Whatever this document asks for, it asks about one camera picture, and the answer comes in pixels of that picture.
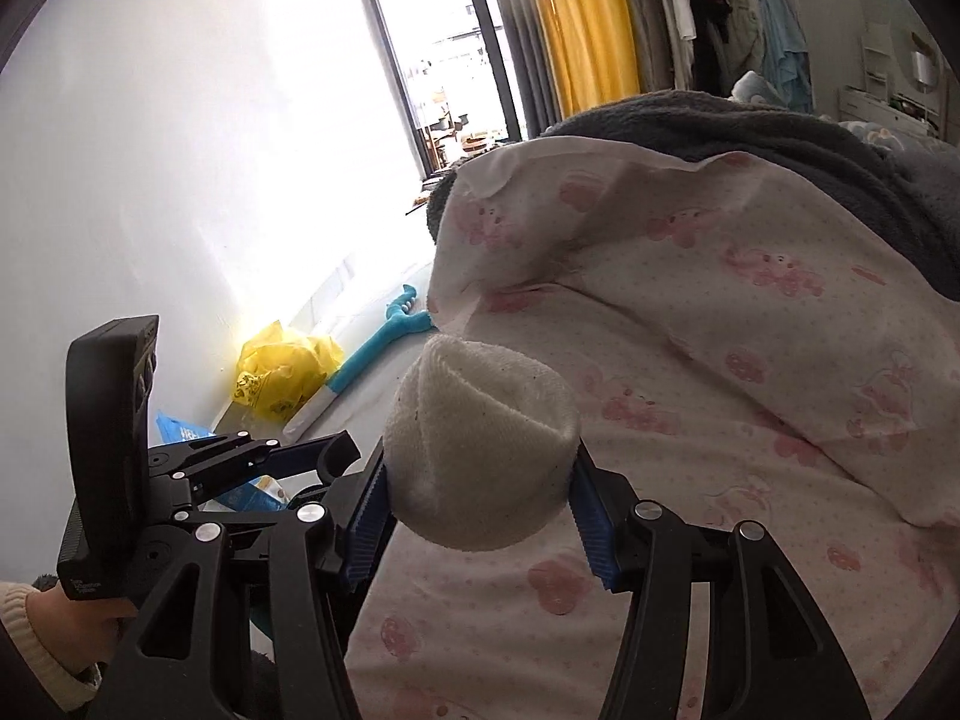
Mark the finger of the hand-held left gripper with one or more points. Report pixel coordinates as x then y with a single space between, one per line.
300 461
202 451

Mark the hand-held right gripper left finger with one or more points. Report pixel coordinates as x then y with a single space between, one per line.
367 532

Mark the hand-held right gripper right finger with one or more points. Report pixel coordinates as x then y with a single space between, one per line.
592 532

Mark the blue plastic bag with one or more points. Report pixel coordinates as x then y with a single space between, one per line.
180 429

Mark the white sock ball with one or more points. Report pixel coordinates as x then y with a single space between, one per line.
480 450

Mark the person's left forearm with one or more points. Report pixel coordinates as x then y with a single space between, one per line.
22 619

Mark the person's left hand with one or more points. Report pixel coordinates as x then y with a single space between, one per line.
75 637

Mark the yellow plastic bag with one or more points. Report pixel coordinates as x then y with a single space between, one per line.
285 371

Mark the blue plush back scratcher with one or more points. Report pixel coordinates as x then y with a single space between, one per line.
375 341

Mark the dark fuzzy cloth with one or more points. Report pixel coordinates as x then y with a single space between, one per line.
262 682

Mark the pink printed blanket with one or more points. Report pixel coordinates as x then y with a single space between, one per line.
712 390

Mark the grey fleece blanket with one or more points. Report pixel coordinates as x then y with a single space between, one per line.
750 127

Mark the black framed window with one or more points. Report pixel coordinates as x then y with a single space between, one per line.
450 15

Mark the blue patterned pillow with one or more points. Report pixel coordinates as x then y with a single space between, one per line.
754 86

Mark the grey curtain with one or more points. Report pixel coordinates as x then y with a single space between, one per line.
525 37
645 15

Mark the white dresser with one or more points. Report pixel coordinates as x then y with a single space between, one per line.
862 101

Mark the yellow curtain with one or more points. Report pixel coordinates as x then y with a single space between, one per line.
585 22

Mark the light blue garment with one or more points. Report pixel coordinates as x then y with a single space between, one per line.
787 52

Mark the black garment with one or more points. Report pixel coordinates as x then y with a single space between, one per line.
705 15

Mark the white jacket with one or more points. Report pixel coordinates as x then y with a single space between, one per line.
742 22

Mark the white shirt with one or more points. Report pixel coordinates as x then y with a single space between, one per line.
679 7

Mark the white shelf organizer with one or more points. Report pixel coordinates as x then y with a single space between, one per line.
874 52

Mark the white table lamp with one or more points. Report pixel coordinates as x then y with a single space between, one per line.
924 67

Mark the round mirror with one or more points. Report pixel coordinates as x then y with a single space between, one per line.
915 43

